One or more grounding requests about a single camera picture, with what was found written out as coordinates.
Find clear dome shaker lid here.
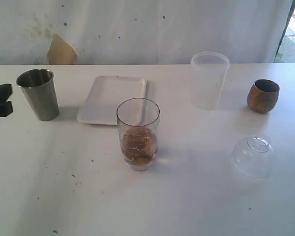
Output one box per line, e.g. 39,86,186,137
231,134,274,178

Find stainless steel cup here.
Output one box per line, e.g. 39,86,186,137
16,68,59,121

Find brown wooden cup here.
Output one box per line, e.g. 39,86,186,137
247,79,280,114

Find clear plastic shaker cup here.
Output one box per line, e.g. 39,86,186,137
116,98,160,171

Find brown object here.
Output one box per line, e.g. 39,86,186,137
121,128,158,162

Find translucent plastic tub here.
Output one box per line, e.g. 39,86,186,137
190,52,230,110

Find white rectangular tray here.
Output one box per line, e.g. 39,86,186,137
77,76,148,125

